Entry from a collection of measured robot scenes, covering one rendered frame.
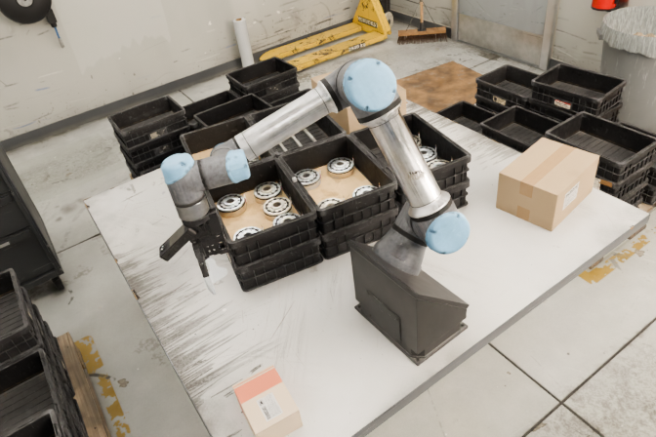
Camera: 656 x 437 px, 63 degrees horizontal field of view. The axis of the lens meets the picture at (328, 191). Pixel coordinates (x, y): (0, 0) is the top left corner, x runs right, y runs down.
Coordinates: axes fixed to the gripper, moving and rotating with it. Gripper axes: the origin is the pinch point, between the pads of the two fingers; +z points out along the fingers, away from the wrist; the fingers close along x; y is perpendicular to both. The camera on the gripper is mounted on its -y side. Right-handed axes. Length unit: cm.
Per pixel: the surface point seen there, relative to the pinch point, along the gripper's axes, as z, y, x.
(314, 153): 8, 45, 67
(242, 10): 16, 59, 400
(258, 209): 15, 18, 51
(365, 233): 25, 51, 31
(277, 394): 26.3, 8.4, -21.0
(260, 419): 26.6, 2.7, -26.4
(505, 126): 58, 166, 131
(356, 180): 16, 56, 52
